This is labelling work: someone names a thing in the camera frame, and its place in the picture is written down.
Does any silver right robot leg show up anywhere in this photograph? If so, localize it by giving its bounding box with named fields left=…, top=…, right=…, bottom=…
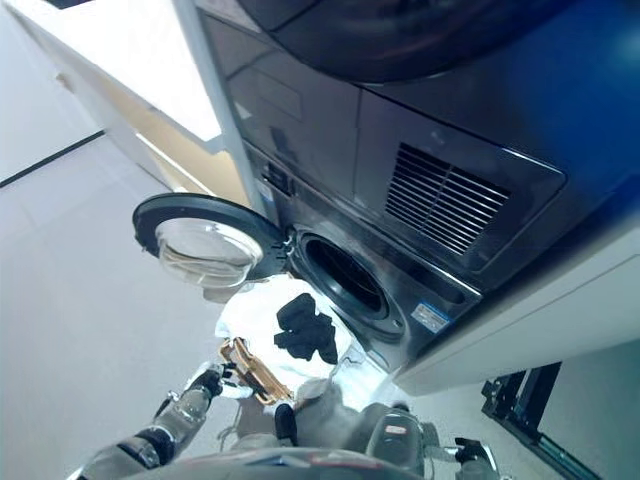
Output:
left=363, top=403, right=427, bottom=457

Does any grey dryer with vent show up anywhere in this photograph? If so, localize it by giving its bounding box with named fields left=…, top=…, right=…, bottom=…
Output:
left=194, top=0, right=640, bottom=275

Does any round washing machine door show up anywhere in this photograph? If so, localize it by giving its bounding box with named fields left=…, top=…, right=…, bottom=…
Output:
left=132, top=192, right=297, bottom=302

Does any black metal gantry frame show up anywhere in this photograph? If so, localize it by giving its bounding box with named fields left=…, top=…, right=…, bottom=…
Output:
left=480, top=362, right=640, bottom=480

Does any small blue white sticker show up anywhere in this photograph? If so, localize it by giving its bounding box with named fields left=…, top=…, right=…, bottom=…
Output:
left=256, top=180, right=275, bottom=217

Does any blue white energy label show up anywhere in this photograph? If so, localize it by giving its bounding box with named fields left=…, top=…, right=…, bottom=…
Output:
left=412, top=301, right=452, bottom=332

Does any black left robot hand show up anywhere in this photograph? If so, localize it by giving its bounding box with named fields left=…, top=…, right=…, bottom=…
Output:
left=187, top=362, right=240, bottom=401

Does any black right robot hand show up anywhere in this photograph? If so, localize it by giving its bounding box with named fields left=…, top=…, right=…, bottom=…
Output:
left=452, top=437, right=495, bottom=465

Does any grey front-load washing machine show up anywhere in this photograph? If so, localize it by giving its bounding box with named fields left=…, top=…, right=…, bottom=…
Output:
left=244, top=139, right=485, bottom=377

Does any grey robot torso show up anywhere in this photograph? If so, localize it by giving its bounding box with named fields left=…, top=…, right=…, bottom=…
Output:
left=189, top=443, right=461, bottom=480

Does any white counter cabinet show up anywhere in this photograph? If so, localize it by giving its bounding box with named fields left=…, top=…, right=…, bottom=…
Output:
left=9, top=0, right=237, bottom=202

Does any brown wicker laundry basket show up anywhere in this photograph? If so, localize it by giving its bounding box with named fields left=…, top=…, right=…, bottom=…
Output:
left=218, top=337, right=297, bottom=407

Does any white cloth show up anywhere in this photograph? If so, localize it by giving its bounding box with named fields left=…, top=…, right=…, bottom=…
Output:
left=214, top=274, right=387, bottom=402

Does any black cloth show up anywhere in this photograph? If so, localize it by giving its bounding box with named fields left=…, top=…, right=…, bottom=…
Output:
left=273, top=293, right=341, bottom=365

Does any dark grey washing machine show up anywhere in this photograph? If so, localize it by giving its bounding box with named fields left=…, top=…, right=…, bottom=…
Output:
left=172, top=0, right=640, bottom=400

